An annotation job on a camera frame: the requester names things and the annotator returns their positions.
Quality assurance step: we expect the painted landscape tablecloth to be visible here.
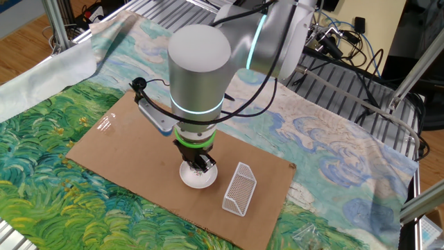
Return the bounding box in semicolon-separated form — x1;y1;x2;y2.
0;10;419;250

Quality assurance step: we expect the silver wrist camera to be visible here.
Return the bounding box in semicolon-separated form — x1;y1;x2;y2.
137;99;178;136

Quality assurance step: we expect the clear plastic bag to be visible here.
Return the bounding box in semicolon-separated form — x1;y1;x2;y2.
291;223;325;250

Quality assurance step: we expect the white grid tray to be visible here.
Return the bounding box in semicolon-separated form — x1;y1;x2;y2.
418;215;444;250

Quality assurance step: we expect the brown cardboard sheet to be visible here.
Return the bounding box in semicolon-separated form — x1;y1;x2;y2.
65;89;298;250

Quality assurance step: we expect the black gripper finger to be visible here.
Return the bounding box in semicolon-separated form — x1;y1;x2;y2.
182;156;200;172
197;154;218;174

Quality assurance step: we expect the black camera on metal bracket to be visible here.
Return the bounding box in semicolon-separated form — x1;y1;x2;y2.
307;24;345;60

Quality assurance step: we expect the white wire mesh basket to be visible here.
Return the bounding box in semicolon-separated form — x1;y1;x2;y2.
221;161;258;217

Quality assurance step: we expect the grey corrugated hose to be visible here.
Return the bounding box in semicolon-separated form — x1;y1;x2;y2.
294;64;422;161

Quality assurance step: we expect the beige board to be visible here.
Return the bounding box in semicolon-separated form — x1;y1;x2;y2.
314;0;407;76

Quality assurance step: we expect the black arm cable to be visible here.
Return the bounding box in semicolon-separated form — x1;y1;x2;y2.
130;0;289;126

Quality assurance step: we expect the black power adapter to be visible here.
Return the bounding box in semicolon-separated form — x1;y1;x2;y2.
353;16;367;35

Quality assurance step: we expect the blue cable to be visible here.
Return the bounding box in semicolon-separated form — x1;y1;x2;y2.
317;13;382;78

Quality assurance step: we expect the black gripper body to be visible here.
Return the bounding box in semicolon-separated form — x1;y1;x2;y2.
172;140;214;163

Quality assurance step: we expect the aluminium frame post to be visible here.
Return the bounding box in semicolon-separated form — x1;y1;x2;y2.
399;180;444;225
41;0;73;57
386;27;444;113

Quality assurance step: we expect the black device with red button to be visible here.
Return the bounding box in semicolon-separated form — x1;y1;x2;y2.
74;2;105;31

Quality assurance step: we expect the white plate with flower print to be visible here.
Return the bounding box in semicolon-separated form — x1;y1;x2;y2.
178;160;219;190

